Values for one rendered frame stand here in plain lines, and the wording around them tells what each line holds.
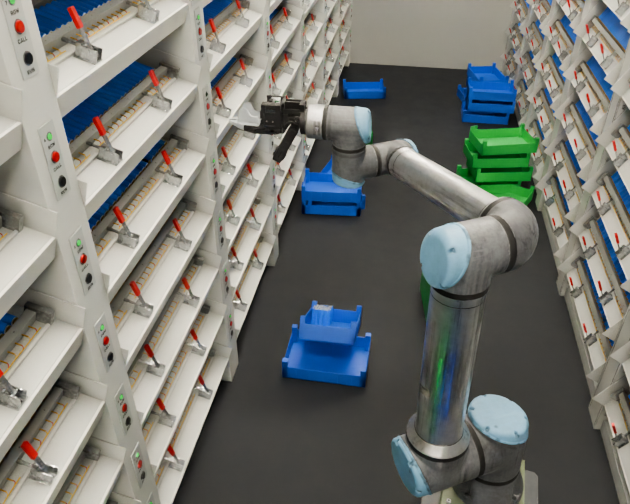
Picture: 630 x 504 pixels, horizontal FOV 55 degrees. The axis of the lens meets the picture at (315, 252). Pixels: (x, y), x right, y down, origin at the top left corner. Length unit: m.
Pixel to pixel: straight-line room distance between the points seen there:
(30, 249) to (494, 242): 0.79
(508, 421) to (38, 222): 1.15
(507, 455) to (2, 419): 1.12
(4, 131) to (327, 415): 1.49
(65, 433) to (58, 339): 0.20
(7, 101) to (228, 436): 1.40
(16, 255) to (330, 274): 1.85
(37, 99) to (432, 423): 1.02
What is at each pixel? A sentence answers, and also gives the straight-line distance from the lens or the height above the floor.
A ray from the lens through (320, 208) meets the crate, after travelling 3.06.
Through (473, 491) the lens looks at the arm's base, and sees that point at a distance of 1.72.
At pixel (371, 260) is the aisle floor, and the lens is 2.77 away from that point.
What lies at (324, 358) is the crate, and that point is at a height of 0.00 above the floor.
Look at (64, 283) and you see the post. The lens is 1.10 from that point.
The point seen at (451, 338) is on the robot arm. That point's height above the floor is 0.79.
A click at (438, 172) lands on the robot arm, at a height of 0.96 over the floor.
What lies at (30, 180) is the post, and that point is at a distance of 1.00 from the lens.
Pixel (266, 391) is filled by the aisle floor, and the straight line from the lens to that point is 2.18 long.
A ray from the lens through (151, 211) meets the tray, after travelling 1.43.
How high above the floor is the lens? 1.63
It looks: 35 degrees down
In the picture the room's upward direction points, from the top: straight up
